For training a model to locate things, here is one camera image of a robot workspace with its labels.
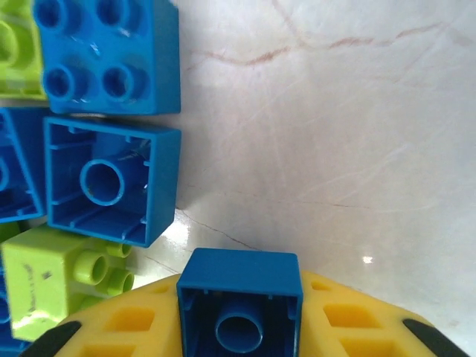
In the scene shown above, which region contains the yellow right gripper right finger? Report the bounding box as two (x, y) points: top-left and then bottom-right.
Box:
(298, 270), (472, 357)

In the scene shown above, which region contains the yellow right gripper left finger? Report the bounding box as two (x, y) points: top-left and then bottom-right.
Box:
(20, 275), (184, 357)

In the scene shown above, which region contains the lime green lego brick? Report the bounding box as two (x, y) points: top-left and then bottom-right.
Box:
(1, 226), (135, 341)
(0, 0), (49, 100)
(0, 219), (20, 245)

